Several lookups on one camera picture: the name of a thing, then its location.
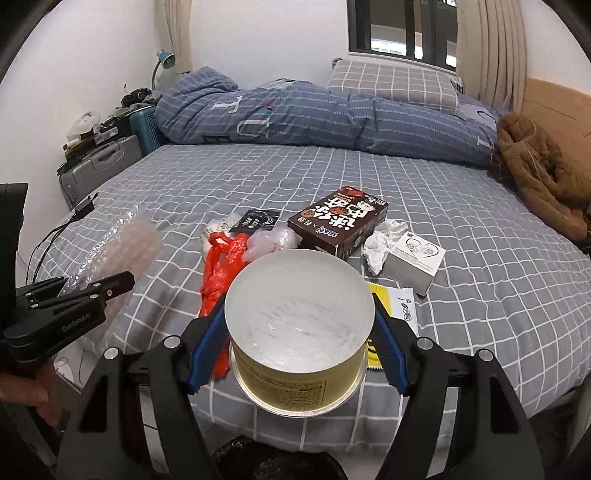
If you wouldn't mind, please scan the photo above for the clutter on suitcases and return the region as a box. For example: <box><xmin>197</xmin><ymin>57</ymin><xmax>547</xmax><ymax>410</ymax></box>
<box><xmin>57</xmin><ymin>88</ymin><xmax>159</xmax><ymax>175</ymax></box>

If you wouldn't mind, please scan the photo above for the white plastic wrapper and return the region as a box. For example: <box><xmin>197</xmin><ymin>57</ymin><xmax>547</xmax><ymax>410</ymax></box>
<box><xmin>201</xmin><ymin>213</ymin><xmax>240</xmax><ymax>255</ymax></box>

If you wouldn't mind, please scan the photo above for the brown fleece jacket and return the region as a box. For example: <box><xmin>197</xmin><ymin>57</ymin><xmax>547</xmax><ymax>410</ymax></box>
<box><xmin>493</xmin><ymin>113</ymin><xmax>590</xmax><ymax>243</ymax></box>

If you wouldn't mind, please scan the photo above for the person's left hand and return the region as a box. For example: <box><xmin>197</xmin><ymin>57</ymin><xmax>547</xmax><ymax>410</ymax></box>
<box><xmin>0</xmin><ymin>361</ymin><xmax>61</xmax><ymax>427</ymax></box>

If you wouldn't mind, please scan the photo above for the small white product box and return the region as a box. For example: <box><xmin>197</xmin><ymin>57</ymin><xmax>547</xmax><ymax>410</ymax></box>
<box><xmin>383</xmin><ymin>231</ymin><xmax>446</xmax><ymax>296</ymax></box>

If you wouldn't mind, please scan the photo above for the blue striped duvet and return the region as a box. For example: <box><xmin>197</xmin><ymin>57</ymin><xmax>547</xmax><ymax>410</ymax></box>
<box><xmin>155</xmin><ymin>67</ymin><xmax>497</xmax><ymax>166</ymax></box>

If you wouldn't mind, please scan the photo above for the white tissue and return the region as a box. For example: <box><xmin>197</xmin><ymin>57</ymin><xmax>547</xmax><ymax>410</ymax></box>
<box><xmin>362</xmin><ymin>220</ymin><xmax>409</xmax><ymax>276</ymax></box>

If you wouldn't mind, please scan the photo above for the black wet wipe packet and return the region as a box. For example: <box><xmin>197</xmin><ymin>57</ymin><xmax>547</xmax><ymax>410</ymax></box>
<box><xmin>229</xmin><ymin>209</ymin><xmax>280</xmax><ymax>235</ymax></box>

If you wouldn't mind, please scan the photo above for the grey checked bed sheet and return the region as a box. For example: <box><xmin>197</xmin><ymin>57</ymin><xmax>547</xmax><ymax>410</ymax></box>
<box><xmin>27</xmin><ymin>142</ymin><xmax>591</xmax><ymax>455</ymax></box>

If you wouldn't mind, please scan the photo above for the grey hard suitcase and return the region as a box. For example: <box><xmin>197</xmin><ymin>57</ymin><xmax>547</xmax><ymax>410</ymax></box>
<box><xmin>58</xmin><ymin>135</ymin><xmax>143</xmax><ymax>209</ymax></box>

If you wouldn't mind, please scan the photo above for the red plastic bag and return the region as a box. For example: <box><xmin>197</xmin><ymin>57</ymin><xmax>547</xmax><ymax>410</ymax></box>
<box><xmin>197</xmin><ymin>231</ymin><xmax>250</xmax><ymax>380</ymax></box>

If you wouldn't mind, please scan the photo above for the black charger with cable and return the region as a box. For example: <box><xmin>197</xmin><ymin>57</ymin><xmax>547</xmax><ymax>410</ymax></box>
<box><xmin>25</xmin><ymin>193</ymin><xmax>98</xmax><ymax>285</ymax></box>

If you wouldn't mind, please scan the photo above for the black lined trash bin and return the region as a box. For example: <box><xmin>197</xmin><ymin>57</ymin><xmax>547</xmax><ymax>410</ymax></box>
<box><xmin>211</xmin><ymin>435</ymin><xmax>348</xmax><ymax>480</ymax></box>

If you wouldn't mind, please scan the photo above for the teal hard suitcase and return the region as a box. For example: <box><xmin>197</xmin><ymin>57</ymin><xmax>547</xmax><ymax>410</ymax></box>
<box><xmin>129</xmin><ymin>106</ymin><xmax>167</xmax><ymax>156</ymax></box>

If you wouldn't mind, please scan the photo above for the clear bubble wrap sheet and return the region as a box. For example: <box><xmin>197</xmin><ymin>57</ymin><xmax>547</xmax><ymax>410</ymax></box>
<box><xmin>60</xmin><ymin>205</ymin><xmax>162</xmax><ymax>350</ymax></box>

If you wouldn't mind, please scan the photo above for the translucent pink plastic bag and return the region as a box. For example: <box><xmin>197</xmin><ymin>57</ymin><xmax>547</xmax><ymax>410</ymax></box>
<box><xmin>242</xmin><ymin>227</ymin><xmax>301</xmax><ymax>263</ymax></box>

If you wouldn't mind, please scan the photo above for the blue desk lamp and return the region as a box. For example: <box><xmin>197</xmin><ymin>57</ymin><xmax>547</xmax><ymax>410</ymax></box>
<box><xmin>150</xmin><ymin>50</ymin><xmax>175</xmax><ymax>92</ymax></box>

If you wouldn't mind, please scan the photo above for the dark framed window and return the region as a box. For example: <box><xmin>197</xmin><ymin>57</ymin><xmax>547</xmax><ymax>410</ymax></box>
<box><xmin>346</xmin><ymin>0</ymin><xmax>458</xmax><ymax>70</ymax></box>

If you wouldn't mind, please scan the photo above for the brown chocolate snack box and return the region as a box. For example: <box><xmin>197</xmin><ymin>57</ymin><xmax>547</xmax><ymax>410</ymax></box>
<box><xmin>287</xmin><ymin>186</ymin><xmax>389</xmax><ymax>260</ymax></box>

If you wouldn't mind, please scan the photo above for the beige curtain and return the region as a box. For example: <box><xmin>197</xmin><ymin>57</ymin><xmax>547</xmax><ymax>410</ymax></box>
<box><xmin>456</xmin><ymin>0</ymin><xmax>527</xmax><ymax>113</ymax></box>

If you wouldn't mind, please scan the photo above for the yellow white snack wrapper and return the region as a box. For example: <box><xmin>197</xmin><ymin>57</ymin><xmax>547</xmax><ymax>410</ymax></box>
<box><xmin>365</xmin><ymin>281</ymin><xmax>420</xmax><ymax>370</ymax></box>

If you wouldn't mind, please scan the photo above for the grey checked pillow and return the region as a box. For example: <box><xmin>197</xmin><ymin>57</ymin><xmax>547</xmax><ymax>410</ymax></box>
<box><xmin>328</xmin><ymin>60</ymin><xmax>460</xmax><ymax>115</ymax></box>

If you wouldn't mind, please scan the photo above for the wooden headboard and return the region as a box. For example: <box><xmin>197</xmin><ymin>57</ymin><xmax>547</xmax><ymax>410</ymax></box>
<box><xmin>522</xmin><ymin>78</ymin><xmax>591</xmax><ymax>177</ymax></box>

